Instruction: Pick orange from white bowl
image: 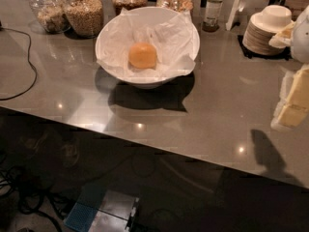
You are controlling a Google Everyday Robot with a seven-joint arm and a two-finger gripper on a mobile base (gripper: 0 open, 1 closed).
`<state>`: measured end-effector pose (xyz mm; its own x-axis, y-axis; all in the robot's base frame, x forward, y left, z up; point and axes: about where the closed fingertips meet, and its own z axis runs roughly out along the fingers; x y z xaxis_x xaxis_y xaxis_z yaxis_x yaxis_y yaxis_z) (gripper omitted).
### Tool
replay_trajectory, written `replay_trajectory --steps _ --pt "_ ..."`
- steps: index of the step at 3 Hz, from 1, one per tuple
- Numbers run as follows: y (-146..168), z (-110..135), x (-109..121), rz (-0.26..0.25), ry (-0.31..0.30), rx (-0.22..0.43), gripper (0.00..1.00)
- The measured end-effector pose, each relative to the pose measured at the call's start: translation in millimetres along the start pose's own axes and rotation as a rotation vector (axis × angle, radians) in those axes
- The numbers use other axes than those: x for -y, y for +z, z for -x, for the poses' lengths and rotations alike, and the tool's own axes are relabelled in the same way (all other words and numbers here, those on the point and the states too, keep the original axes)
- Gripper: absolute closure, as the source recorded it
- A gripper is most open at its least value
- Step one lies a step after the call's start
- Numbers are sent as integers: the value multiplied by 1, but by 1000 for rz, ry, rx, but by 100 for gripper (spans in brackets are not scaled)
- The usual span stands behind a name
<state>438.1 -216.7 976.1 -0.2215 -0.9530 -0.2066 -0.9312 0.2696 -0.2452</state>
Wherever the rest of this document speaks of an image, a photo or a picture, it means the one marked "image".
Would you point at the glass jar with light cereal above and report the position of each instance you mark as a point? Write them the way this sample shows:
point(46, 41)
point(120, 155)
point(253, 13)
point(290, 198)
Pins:
point(50, 15)

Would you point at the black tray under plates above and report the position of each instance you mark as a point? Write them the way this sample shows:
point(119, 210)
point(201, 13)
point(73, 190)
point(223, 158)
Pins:
point(284, 55)

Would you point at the white paper liner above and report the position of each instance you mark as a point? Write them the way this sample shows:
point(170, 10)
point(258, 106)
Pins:
point(174, 39)

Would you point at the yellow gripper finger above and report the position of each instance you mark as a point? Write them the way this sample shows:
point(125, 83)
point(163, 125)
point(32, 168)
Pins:
point(293, 106)
point(283, 38)

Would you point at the orange fruit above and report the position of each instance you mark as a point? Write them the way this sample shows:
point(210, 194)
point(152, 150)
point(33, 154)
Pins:
point(142, 55)

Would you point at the white stand post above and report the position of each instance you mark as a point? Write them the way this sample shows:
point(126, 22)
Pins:
point(232, 16)

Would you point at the glass jar with grains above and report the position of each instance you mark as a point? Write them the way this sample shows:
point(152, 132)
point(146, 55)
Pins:
point(85, 17)

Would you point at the blue and grey floor box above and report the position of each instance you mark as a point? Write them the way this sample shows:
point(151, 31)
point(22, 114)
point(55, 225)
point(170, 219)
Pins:
point(111, 211)

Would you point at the glass bottle with label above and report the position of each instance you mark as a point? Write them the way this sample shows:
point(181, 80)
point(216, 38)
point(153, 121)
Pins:
point(212, 13)

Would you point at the stack of white plates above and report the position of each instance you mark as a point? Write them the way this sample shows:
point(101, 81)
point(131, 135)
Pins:
point(256, 37)

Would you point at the small white bowl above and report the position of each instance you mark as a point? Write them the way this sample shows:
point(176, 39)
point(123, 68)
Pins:
point(276, 17)

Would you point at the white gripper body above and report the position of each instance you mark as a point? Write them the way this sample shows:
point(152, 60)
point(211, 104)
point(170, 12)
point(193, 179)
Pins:
point(301, 38)

